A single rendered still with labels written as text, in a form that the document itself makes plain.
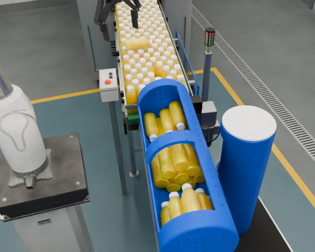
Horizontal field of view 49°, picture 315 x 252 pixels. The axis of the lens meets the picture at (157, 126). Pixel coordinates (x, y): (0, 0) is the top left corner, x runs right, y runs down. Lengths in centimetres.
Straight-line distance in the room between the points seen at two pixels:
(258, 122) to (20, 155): 116
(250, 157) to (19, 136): 111
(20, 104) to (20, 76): 287
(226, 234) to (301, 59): 357
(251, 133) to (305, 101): 214
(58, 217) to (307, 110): 278
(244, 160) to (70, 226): 93
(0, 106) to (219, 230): 99
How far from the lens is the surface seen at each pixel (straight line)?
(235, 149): 181
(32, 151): 145
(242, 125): 182
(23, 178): 154
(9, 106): 155
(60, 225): 172
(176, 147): 148
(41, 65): 454
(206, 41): 221
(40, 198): 149
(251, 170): 191
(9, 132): 141
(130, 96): 200
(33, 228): 172
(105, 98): 202
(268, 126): 185
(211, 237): 124
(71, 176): 153
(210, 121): 221
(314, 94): 402
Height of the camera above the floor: 222
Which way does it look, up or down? 42 degrees down
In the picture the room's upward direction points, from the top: 2 degrees counter-clockwise
